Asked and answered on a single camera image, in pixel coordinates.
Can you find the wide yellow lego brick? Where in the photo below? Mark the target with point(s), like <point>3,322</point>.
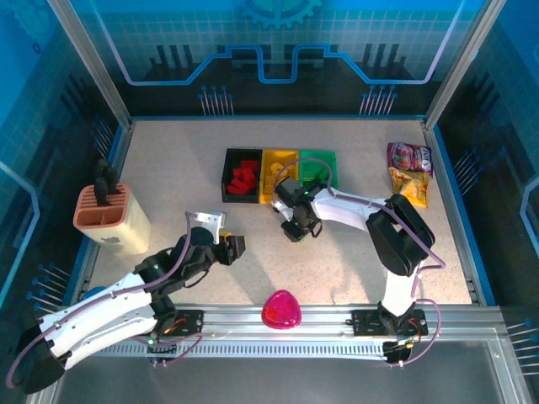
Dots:
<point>276,168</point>

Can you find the red lego brick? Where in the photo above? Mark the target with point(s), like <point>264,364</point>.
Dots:
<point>249,163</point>
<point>251,179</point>
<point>239,173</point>
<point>236,187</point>

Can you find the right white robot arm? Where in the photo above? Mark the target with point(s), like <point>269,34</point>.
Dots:
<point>349,210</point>

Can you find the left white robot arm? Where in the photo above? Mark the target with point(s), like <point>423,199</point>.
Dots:
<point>97,313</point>

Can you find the yellow plastic bin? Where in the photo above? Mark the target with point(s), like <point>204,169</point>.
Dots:
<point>286,156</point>

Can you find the green plastic bin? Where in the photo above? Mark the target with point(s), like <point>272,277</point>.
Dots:
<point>316,153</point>

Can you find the pink triangular container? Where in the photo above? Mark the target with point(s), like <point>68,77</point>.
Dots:
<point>281,310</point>

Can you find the black plastic bin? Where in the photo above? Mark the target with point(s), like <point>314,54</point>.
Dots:
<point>236,155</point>

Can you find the pink and cream knife block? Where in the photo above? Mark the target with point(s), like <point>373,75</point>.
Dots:
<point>109,227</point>

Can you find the blue triangular container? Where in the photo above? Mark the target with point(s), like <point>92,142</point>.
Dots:
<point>97,290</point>

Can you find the yellow snack bag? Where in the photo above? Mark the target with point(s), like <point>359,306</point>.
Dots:
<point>410,189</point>

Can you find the purple candy bag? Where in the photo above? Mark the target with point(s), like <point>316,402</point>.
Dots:
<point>410,157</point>

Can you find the grey metal panel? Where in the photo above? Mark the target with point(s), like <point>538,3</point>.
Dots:
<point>269,383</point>

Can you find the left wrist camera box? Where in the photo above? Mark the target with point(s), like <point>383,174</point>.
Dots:
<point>210,219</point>

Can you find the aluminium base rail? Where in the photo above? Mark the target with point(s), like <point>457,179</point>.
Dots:
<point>236,320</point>

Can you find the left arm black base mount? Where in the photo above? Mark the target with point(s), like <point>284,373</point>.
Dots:
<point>191,320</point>

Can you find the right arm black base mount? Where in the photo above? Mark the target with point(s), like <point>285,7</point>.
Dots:
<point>366,324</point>

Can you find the aluminium side rail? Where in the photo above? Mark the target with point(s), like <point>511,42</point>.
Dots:
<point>455,210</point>
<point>123,147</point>

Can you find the aluminium frame post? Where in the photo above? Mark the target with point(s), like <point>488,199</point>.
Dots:
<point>464,59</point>
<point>91,59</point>

